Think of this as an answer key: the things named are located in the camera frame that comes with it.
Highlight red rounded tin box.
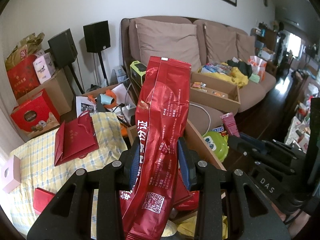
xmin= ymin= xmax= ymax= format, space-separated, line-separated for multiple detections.
xmin=33 ymin=187 xmax=55 ymax=215

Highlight gold crinkled gift bag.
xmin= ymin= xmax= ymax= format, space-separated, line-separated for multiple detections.
xmin=4 ymin=33 xmax=45 ymax=71

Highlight red Collection gift box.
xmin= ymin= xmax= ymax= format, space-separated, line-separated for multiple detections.
xmin=10 ymin=89 xmax=60 ymax=139

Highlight left black speaker on stand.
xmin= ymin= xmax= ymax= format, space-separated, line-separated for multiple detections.
xmin=48 ymin=29 xmax=84 ymax=94

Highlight dark red gift box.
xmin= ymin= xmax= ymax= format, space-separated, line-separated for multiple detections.
xmin=7 ymin=55 xmax=40 ymax=99

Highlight green portable radio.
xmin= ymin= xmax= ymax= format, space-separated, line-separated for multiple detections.
xmin=130 ymin=61 xmax=147 ymax=87

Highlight open box with clutter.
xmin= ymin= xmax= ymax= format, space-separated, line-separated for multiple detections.
xmin=75 ymin=83 xmax=136 ymax=127

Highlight dark red paper bags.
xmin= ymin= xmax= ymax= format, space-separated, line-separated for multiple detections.
xmin=54 ymin=111 xmax=99 ymax=166

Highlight yellow plaid tablecloth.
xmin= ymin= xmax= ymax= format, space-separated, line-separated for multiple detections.
xmin=4 ymin=112 xmax=129 ymax=240

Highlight small pink white box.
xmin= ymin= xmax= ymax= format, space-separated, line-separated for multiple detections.
xmin=33 ymin=53 xmax=55 ymax=84

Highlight Snickers pack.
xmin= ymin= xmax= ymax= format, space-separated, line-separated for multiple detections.
xmin=212 ymin=126 xmax=225 ymax=133

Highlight pink tissue box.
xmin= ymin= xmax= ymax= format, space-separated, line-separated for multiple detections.
xmin=1 ymin=155 xmax=21 ymax=193

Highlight red cartoon cat bag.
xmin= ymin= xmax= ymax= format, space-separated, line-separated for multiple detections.
xmin=173 ymin=171 xmax=199 ymax=211

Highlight cardboard tray on sofa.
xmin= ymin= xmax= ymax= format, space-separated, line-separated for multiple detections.
xmin=190 ymin=73 xmax=241 ymax=114

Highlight green plastic kids case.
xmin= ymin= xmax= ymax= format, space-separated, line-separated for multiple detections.
xmin=203 ymin=131 xmax=229 ymax=162

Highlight orange white paper bag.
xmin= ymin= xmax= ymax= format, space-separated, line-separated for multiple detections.
xmin=247 ymin=56 xmax=267 ymax=83

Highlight white charging cable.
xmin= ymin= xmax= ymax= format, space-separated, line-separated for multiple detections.
xmin=189 ymin=102 xmax=212 ymax=137

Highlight red cosmetic tube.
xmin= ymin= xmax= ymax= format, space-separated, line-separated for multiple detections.
xmin=220 ymin=112 xmax=240 ymax=137

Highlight large brown cardboard box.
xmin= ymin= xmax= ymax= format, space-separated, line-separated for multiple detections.
xmin=17 ymin=69 xmax=74 ymax=115

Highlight cardboard tray box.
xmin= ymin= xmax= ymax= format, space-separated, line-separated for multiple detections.
xmin=126 ymin=119 xmax=227 ymax=221

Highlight beige cushion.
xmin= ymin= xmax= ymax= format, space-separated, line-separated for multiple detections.
xmin=204 ymin=24 xmax=238 ymax=63
xmin=236 ymin=33 xmax=255 ymax=62
xmin=135 ymin=18 xmax=201 ymax=71

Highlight long red foil packet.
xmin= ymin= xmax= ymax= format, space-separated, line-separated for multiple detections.
xmin=120 ymin=56 xmax=191 ymax=239

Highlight brown sofa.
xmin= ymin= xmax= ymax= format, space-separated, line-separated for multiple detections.
xmin=120 ymin=16 xmax=276 ymax=134

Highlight yellow plastic bag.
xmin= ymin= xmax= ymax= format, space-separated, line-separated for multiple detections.
xmin=197 ymin=64 xmax=249 ymax=88

